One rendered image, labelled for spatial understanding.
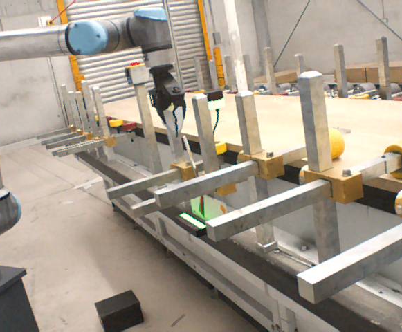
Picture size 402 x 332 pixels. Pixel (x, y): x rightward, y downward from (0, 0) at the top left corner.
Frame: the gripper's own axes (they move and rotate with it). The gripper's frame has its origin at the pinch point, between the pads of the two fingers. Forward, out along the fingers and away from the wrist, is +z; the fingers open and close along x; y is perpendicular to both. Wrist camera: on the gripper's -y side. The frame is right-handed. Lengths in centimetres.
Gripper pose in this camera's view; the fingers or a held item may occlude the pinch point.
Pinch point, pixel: (176, 133)
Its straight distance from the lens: 133.4
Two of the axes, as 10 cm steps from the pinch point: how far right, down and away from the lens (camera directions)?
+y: -4.5, -1.6, 8.8
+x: -8.8, 2.7, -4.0
